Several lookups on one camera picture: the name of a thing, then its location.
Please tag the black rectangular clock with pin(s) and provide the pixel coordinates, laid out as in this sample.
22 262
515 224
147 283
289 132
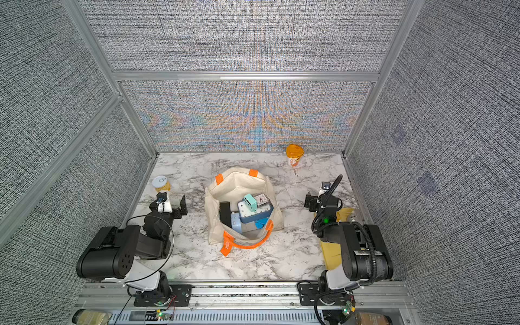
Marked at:
225 213

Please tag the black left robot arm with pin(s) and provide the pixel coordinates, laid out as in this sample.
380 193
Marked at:
116 254

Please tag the bright blue plastic clock stand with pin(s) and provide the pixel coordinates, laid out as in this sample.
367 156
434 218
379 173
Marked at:
260 223

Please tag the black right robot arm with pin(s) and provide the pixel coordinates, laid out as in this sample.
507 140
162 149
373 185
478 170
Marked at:
364 255

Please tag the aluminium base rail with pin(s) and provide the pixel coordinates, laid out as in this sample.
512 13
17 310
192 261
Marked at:
211 302

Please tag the small clear alarm clock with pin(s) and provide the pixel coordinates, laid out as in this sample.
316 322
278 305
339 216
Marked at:
261 199

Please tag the light blue round alarm clock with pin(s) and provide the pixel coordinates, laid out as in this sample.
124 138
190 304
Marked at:
236 222

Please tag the mint green cube clock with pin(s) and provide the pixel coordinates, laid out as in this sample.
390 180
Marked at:
250 202

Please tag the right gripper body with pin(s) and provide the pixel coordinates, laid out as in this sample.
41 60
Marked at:
325 201

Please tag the yellow can white lid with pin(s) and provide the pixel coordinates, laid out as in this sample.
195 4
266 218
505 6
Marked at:
161 183

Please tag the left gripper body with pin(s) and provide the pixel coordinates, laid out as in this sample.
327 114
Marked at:
170 204

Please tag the cream canvas bag orange handles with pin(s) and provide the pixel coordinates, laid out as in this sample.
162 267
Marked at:
232 185

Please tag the large blue rectangular alarm clock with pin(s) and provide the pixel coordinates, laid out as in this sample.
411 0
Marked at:
248 216

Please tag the orange lid drink cup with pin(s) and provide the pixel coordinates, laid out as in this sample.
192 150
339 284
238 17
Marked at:
294 154

